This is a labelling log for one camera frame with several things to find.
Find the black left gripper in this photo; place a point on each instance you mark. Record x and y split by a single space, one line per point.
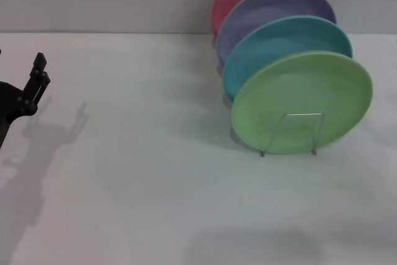
10 106

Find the green plastic plate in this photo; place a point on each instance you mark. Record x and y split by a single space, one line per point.
304 97

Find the cyan plastic plate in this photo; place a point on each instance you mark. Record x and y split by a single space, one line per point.
266 44

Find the purple plastic plate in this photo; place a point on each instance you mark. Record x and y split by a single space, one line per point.
263 7

